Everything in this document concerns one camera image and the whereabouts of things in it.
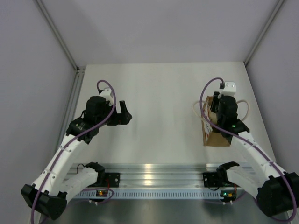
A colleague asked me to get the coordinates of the left aluminium corner post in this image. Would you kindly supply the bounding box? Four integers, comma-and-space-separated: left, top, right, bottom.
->
33, 0, 78, 71

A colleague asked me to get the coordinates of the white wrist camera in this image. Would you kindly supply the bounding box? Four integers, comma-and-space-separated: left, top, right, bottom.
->
99, 88, 114, 105
220, 81, 236, 97

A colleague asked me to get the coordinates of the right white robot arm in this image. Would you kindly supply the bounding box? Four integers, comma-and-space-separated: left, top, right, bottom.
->
211, 91, 299, 217

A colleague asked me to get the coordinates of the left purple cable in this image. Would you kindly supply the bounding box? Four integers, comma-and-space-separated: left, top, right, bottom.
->
29, 80, 117, 224

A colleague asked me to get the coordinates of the right aluminium corner post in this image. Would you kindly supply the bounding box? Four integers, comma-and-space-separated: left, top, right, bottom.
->
243, 0, 287, 67

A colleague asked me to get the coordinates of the white slotted cable duct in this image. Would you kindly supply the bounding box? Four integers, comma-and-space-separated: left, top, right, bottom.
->
77, 189, 225, 199

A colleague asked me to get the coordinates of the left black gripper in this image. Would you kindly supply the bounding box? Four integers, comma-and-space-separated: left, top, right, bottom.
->
96, 100, 132, 127

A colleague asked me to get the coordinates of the purple cable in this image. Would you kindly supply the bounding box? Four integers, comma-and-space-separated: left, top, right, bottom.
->
29, 80, 117, 224
202, 77, 297, 222

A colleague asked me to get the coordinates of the aluminium corner post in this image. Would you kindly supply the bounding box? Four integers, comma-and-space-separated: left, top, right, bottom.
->
243, 0, 287, 67
33, 0, 78, 71

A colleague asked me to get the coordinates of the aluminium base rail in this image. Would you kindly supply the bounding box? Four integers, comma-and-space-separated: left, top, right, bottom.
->
38, 163, 260, 189

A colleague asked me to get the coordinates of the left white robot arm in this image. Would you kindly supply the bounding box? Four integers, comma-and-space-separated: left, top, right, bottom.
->
21, 96, 132, 220

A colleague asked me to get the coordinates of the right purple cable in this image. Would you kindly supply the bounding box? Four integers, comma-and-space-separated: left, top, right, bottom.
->
202, 77, 297, 222

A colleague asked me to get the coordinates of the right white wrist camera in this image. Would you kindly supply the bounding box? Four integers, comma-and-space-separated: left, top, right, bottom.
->
220, 81, 236, 97

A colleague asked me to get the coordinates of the watermelon print canvas bag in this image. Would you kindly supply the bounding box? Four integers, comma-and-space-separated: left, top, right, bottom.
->
192, 96, 230, 147

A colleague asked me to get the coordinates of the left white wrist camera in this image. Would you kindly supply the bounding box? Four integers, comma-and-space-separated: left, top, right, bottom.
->
99, 88, 114, 105

